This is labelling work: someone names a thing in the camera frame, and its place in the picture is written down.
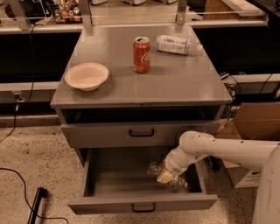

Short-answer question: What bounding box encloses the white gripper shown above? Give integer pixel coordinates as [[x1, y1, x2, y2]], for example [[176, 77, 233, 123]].
[[157, 153, 190, 184]]

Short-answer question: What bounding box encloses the clear plastic water bottle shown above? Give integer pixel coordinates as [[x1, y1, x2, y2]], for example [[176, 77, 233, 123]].
[[147, 161, 187, 188]]

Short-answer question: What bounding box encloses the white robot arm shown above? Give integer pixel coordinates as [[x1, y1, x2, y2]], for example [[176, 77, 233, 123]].
[[157, 131, 280, 224]]

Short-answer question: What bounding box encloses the grey open lower drawer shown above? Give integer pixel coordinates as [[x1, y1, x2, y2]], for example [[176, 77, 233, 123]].
[[69, 147, 218, 214]]

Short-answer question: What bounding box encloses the grey closed upper drawer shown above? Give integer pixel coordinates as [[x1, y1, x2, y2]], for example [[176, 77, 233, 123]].
[[61, 121, 220, 148]]

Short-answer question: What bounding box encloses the white labelled plastic bottle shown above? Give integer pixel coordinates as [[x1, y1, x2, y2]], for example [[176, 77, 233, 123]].
[[155, 35, 203, 56]]

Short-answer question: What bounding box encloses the brown cardboard box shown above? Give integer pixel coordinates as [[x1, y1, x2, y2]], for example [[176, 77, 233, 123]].
[[217, 102, 280, 188]]

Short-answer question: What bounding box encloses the black bar on floor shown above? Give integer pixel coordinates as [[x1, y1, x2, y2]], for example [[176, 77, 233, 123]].
[[27, 187, 47, 224]]

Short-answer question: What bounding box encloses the white paper bowl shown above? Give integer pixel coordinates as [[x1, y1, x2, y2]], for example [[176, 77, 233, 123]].
[[64, 62, 109, 91]]

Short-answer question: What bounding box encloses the red soda can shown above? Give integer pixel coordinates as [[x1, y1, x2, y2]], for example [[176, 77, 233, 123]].
[[133, 36, 151, 74]]

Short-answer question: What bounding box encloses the cluster of small bottles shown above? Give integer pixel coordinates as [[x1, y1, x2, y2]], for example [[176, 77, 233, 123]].
[[53, 0, 82, 24]]

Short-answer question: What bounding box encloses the black floor cable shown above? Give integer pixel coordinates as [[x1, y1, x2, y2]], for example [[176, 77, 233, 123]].
[[0, 167, 69, 224]]

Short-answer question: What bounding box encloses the black hanging cable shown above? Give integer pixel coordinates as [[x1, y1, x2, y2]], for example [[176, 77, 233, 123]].
[[0, 24, 45, 144]]

